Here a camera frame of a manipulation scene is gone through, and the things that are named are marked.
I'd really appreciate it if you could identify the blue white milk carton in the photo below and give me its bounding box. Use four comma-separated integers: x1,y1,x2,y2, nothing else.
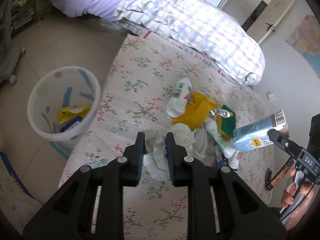
232,109,289,152

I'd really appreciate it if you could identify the white tissue paper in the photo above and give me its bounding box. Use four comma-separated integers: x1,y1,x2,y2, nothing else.
143,123,208,182

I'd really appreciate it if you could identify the yellow snack wrapper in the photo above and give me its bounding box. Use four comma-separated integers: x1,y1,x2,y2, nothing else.
172,92,220,131

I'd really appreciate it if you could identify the white plastic bottle green label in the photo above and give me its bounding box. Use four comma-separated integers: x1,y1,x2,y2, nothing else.
166,77,192,118

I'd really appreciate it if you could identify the yellow white paper bag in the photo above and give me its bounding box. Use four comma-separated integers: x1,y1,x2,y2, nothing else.
58,105,91,124

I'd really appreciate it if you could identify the white translucent trash bin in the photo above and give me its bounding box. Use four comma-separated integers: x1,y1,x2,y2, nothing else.
27,66,101,142

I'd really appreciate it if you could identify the person's right hand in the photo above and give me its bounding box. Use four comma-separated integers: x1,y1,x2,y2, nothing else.
280,167,316,231

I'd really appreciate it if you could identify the white green tube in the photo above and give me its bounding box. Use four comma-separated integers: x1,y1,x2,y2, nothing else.
204,118,238,159

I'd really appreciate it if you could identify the green yellow snack bag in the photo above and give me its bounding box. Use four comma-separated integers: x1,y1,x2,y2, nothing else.
216,105,236,141

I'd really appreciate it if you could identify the blue paper piece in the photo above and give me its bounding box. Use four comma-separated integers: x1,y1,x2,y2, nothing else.
60,116,82,133

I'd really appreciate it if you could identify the floral bed sheet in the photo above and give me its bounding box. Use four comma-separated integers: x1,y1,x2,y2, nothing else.
60,33,269,239

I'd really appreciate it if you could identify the plaid folded quilt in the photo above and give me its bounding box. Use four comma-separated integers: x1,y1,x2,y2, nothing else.
114,0,266,85

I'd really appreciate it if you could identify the white wall socket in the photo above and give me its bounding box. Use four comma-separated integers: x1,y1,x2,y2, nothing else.
266,91,275,101

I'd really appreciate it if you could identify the colourful wall map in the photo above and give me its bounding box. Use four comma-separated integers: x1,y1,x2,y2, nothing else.
286,15,320,76

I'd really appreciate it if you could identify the white door with handle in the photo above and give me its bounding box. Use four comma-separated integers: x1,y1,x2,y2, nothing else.
217,0,297,46

